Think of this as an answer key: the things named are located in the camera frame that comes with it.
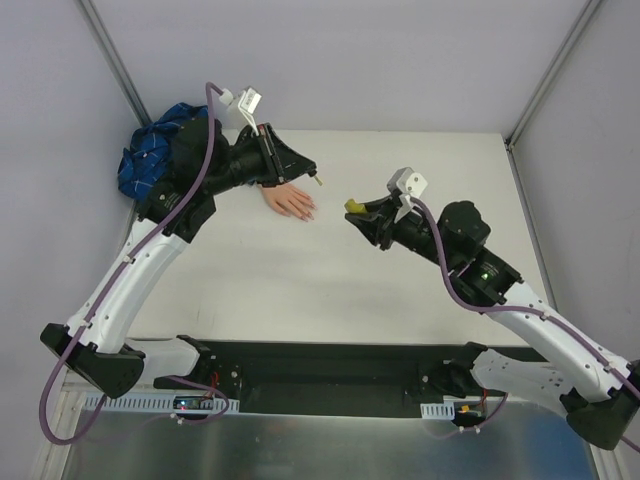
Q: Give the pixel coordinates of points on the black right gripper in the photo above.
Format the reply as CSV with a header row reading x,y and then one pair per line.
x,y
386,223

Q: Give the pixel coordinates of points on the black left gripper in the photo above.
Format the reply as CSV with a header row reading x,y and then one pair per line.
x,y
270,155

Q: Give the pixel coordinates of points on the black nail polish cap brush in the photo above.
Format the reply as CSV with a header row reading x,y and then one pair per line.
x,y
317,181

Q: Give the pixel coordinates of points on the yellow nail polish bottle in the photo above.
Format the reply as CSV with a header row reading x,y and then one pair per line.
x,y
353,207

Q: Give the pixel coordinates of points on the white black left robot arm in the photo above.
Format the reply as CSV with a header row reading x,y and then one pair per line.
x,y
94,343

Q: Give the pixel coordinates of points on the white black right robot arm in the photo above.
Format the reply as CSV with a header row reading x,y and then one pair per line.
x,y
594,390

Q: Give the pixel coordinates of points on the mannequin hand with nails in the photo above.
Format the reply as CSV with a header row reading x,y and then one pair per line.
x,y
287,200

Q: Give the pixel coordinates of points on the blue striped cloth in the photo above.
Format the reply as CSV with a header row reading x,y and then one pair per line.
x,y
147,158

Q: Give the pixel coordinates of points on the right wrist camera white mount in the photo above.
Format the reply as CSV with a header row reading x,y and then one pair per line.
x,y
406,186

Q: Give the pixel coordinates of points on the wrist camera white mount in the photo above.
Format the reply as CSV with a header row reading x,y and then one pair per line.
x,y
241,107
406,186

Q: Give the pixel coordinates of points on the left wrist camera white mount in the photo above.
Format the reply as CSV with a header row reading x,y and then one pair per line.
x,y
241,107

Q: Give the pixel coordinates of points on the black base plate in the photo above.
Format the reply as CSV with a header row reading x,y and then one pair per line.
x,y
343,380

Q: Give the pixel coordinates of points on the right white slotted cable duct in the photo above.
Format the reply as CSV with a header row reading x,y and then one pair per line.
x,y
438,411

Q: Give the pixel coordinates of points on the white slotted cable duct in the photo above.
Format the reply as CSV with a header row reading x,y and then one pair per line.
x,y
438,411
170,403

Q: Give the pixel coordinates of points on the left aluminium frame post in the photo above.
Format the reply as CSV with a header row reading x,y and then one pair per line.
x,y
108,48

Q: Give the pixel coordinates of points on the aluminium frame post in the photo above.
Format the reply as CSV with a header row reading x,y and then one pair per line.
x,y
568,45
108,48

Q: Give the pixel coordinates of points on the right aluminium frame post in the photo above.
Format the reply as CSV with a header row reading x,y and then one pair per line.
x,y
568,45

